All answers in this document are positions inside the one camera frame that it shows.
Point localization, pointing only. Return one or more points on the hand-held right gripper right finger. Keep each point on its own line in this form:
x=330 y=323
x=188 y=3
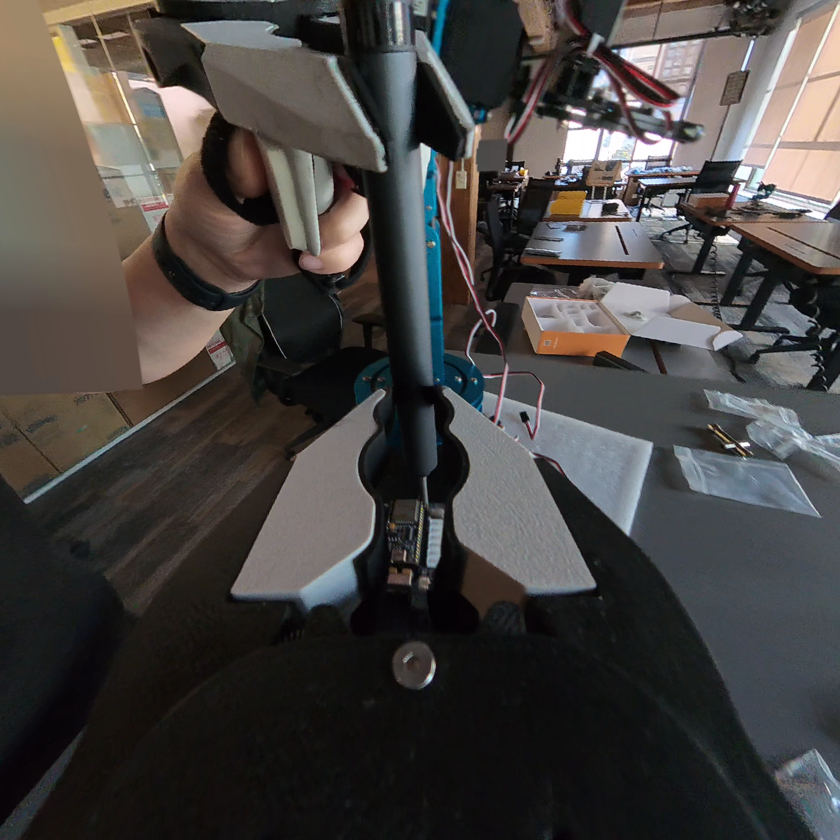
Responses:
x=518 y=512

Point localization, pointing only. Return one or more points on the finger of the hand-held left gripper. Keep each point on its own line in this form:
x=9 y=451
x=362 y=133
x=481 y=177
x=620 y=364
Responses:
x=289 y=98
x=446 y=111

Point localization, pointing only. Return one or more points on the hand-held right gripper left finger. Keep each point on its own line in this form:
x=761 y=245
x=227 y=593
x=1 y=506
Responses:
x=315 y=518

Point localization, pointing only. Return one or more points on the black circuit board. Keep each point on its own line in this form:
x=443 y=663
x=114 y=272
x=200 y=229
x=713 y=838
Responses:
x=403 y=531

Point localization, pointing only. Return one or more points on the black electric screwdriver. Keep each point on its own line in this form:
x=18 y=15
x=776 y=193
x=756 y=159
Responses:
x=397 y=262

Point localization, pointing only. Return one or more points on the person's left forearm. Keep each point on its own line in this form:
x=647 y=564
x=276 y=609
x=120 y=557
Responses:
x=170 y=328

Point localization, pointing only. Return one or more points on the blue toy robot arm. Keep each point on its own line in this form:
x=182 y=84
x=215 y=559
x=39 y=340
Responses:
x=433 y=216

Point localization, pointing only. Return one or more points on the grey desk with orange edge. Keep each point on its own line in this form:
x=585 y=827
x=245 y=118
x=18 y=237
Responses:
x=590 y=243

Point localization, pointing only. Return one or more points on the wooden top desk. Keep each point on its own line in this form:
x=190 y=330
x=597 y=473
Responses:
x=787 y=246

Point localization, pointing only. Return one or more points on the person's left hand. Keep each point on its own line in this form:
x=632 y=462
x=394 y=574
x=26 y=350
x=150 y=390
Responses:
x=216 y=243

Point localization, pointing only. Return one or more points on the white foam sheet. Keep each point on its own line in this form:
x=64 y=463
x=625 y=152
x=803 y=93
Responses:
x=590 y=459

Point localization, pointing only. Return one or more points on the wooden pillar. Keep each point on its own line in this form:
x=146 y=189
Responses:
x=469 y=216

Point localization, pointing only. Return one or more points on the black office chair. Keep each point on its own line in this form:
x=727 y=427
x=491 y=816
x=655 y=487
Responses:
x=715 y=177
x=505 y=243

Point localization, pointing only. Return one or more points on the brown cardboard box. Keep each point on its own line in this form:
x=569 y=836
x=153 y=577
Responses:
x=604 y=176

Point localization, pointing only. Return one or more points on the black wristband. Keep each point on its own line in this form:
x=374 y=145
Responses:
x=197 y=282

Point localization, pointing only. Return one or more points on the brass standoffs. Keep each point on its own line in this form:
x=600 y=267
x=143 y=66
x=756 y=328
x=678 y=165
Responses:
x=728 y=438

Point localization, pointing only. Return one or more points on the flat large clear bag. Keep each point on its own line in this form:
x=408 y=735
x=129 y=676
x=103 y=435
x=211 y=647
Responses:
x=741 y=479

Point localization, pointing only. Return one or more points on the open orange cardboard box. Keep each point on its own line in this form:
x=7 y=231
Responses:
x=689 y=361

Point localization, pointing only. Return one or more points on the white box lid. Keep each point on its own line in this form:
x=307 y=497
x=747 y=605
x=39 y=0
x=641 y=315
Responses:
x=656 y=321

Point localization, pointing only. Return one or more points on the crumpled large clear bag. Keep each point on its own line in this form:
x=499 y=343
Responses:
x=794 y=439
x=748 y=403

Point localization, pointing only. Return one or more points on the stack of cardboard boxes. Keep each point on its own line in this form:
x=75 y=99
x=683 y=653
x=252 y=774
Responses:
x=59 y=439

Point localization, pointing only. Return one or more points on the person's black clothing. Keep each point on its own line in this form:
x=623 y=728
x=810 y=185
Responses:
x=46 y=656

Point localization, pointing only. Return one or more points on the beige window blinds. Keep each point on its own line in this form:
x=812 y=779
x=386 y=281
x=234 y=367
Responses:
x=807 y=131

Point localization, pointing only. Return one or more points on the framed wall notice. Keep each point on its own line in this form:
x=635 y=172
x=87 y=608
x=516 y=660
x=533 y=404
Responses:
x=735 y=88

